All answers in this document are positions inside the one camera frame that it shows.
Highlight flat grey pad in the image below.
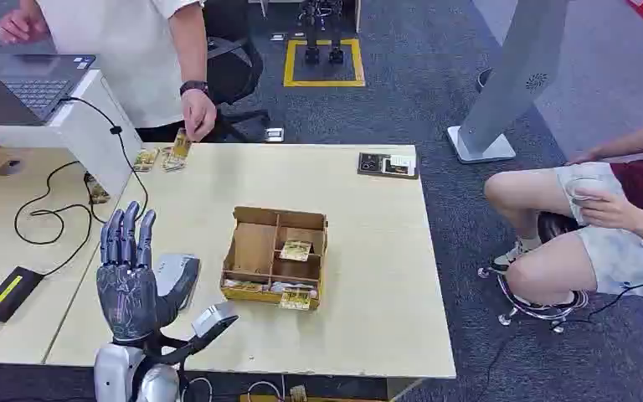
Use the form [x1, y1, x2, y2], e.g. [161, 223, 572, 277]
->
[153, 253, 201, 310]

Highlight black office chair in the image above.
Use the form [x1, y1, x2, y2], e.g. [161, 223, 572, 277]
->
[203, 0, 272, 144]

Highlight white cable loop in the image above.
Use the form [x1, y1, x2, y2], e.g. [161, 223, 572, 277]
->
[245, 379, 285, 402]
[179, 376, 215, 402]

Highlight black charger cable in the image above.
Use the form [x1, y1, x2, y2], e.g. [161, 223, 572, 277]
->
[13, 95, 152, 279]

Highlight yellow floor tape square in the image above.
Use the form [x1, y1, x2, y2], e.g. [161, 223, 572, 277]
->
[282, 37, 367, 89]

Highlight black stool with casters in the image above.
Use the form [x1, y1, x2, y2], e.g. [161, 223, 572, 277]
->
[476, 211, 590, 336]

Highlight black wristwatch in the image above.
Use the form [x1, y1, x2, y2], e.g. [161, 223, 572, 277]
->
[179, 80, 210, 97]

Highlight round grey desk grommet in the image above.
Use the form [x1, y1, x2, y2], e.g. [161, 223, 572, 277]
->
[0, 157, 26, 178]

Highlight yellow card standing in compartment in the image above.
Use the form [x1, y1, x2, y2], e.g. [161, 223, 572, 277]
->
[279, 240, 313, 263]

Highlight grey kiosk stand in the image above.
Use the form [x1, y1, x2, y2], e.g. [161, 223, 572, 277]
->
[445, 0, 572, 166]

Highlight black robot legs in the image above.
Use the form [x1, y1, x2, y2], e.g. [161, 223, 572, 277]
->
[297, 0, 347, 65]

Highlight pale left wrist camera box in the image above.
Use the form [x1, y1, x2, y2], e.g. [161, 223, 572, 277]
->
[190, 301, 240, 339]

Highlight white card on black tray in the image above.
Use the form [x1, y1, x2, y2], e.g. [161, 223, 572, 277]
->
[382, 154, 418, 177]

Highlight yellow cards in box slot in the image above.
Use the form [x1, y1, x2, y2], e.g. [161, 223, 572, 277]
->
[222, 278, 265, 293]

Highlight black power adapter yellow label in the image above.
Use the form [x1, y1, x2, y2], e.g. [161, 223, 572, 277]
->
[0, 265, 46, 325]

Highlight black round floor object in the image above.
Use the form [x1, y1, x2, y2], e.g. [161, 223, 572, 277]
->
[474, 66, 494, 94]

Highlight white cards in box slot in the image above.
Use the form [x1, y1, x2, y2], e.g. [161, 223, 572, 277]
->
[269, 281, 319, 295]

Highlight person's left hand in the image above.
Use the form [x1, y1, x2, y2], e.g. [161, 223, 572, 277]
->
[573, 187, 642, 233]
[181, 88, 219, 143]

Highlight yellow card leaning on box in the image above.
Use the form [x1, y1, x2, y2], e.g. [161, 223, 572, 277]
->
[279, 289, 313, 312]

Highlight grey laptop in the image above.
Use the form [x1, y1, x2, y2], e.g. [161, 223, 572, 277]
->
[0, 47, 97, 127]

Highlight wooden card box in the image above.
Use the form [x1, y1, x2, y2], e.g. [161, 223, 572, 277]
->
[219, 205, 330, 312]

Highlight black tray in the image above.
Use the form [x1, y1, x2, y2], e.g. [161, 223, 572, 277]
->
[356, 151, 421, 181]

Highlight person's right hand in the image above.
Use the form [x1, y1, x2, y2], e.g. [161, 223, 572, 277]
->
[0, 5, 49, 46]
[565, 148, 604, 167]

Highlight yellow cards beside white stand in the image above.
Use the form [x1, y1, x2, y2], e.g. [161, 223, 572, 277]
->
[83, 172, 112, 205]

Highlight person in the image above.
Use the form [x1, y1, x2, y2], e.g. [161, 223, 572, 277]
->
[0, 0, 219, 144]
[482, 99, 643, 312]

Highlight black floor cable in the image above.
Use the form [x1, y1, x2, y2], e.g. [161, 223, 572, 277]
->
[473, 257, 643, 402]

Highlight white stand box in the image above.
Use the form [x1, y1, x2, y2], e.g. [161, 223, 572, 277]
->
[0, 69, 144, 198]

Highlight yellow wooden board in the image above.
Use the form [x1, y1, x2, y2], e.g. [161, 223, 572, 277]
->
[239, 384, 390, 402]

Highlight single yellow card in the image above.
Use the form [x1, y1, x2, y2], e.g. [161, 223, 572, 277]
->
[172, 128, 193, 160]

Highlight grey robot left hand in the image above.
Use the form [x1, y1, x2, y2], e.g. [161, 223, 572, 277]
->
[95, 201, 201, 343]

